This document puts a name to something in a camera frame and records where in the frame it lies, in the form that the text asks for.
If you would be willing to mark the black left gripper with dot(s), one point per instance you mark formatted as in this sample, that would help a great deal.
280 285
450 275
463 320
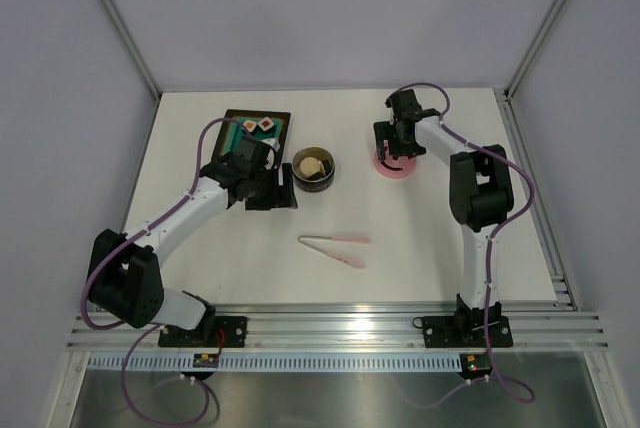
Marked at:
283 197

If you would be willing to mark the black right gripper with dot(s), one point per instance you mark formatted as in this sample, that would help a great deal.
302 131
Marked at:
383 131

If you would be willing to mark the round steel lunch box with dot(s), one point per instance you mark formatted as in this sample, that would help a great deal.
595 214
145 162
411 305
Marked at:
316 183

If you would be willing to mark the round cream rice cake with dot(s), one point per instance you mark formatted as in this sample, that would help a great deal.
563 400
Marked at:
309 167

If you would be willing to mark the pink lunch box lid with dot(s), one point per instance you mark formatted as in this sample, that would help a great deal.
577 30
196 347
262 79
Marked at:
395 168

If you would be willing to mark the steel tongs with pink tips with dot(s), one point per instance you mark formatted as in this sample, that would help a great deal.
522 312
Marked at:
324 245

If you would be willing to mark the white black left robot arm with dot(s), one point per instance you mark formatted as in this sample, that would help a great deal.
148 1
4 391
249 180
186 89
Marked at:
125 276

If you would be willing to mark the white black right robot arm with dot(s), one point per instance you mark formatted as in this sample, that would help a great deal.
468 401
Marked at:
480 197

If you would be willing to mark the red centre sushi roll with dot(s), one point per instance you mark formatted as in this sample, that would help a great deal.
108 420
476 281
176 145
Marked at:
266 124

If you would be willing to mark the orange centre sushi roll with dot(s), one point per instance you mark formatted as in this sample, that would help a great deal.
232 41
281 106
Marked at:
250 125

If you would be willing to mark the black teal square plate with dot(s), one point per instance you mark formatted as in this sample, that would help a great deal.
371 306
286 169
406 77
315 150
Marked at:
230 134

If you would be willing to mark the right aluminium frame post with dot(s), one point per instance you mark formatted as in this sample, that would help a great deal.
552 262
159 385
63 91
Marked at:
535 47

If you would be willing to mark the aluminium frame post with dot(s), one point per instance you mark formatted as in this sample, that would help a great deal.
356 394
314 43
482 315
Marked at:
535 47
119 25

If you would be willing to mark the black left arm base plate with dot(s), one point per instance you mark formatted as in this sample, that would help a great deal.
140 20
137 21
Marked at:
235 330

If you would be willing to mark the aluminium front rail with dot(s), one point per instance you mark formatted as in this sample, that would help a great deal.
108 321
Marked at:
541 331

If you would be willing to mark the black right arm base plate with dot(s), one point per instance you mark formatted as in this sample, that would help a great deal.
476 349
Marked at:
443 332

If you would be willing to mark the left aluminium frame post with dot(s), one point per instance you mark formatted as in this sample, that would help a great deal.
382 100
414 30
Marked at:
119 25

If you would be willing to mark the white slotted cable duct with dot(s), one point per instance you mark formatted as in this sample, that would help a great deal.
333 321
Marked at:
295 362

